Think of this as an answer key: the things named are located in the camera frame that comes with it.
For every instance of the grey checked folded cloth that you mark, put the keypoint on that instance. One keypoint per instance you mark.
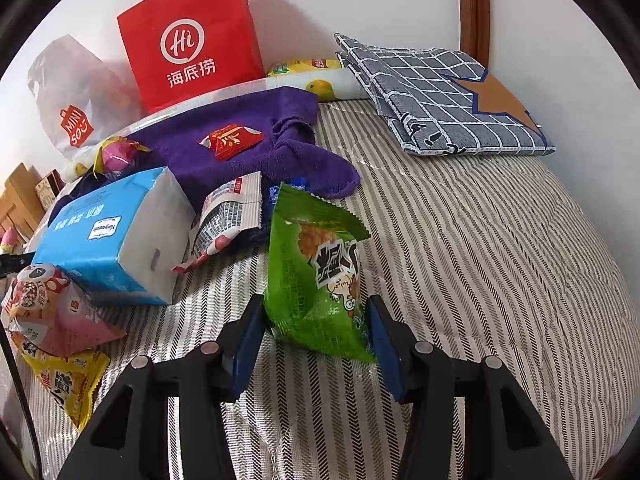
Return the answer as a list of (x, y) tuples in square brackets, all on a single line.
[(425, 90)]

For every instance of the curved wooden frame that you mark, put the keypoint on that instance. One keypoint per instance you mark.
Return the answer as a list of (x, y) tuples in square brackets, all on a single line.
[(475, 10)]

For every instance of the blue tissue pack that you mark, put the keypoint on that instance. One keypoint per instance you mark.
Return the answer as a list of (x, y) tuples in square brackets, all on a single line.
[(100, 230)]

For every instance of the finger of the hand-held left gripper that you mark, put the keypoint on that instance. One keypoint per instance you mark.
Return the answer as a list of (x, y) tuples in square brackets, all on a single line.
[(15, 264)]

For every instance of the white pink snack packet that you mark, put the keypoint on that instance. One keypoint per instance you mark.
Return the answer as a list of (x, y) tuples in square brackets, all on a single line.
[(225, 220)]

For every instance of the pink cartoon snack packet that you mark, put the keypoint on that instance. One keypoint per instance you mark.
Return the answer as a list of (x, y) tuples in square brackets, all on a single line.
[(55, 315)]

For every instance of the white plastic bag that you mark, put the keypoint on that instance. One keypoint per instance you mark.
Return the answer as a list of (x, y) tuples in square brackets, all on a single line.
[(65, 90)]

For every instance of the small blue snack packet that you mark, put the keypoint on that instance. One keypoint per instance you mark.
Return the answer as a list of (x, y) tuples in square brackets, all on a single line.
[(275, 194)]

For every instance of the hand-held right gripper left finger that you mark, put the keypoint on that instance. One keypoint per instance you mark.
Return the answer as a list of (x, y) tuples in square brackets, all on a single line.
[(245, 355)]

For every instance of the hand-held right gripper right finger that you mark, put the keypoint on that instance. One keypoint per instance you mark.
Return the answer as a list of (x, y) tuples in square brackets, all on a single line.
[(387, 350)]

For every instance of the green snack packet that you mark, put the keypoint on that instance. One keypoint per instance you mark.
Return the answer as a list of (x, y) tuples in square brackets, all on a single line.
[(310, 270)]

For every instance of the pink yellow snack packet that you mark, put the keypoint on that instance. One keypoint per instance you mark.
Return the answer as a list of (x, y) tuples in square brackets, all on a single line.
[(117, 156)]

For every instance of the striped bed quilt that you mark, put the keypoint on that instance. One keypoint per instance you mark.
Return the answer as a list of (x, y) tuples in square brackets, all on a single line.
[(475, 260)]

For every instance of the purple towel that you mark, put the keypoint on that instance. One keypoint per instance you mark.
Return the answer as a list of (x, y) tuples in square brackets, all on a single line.
[(260, 130)]

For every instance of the small red snack packet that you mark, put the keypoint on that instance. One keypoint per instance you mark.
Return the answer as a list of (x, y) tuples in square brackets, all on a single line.
[(232, 140)]

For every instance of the red paper bag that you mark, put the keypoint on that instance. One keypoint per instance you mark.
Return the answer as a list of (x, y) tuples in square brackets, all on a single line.
[(190, 60)]

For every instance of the yellow green packet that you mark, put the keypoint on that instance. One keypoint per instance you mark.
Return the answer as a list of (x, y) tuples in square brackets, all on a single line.
[(320, 64)]

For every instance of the brown printed board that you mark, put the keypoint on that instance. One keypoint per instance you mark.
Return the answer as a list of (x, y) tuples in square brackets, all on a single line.
[(49, 189)]

